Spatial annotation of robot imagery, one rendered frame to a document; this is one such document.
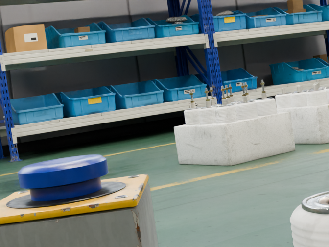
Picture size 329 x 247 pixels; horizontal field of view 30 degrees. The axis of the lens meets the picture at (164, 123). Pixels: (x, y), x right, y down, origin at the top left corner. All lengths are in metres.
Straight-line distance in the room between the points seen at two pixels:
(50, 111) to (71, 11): 1.22
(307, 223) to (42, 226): 0.25
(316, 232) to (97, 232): 0.24
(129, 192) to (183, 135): 2.60
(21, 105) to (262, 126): 2.85
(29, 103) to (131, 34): 1.03
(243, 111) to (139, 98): 2.34
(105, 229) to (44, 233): 0.02
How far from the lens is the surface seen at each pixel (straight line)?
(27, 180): 0.27
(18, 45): 4.75
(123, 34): 4.98
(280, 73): 6.11
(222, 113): 2.67
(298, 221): 0.47
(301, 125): 3.08
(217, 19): 5.44
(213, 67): 5.30
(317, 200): 0.49
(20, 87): 5.44
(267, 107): 2.82
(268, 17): 5.73
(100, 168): 0.27
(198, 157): 2.79
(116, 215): 0.25
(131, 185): 0.28
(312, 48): 6.93
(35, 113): 4.72
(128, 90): 5.47
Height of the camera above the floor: 0.35
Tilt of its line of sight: 3 degrees down
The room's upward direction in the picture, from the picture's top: 8 degrees counter-clockwise
